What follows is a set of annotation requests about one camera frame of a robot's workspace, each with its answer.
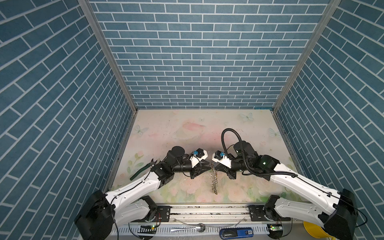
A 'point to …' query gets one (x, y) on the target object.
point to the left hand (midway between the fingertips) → (208, 166)
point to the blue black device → (236, 232)
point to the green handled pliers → (144, 168)
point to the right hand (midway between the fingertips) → (214, 165)
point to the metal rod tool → (200, 227)
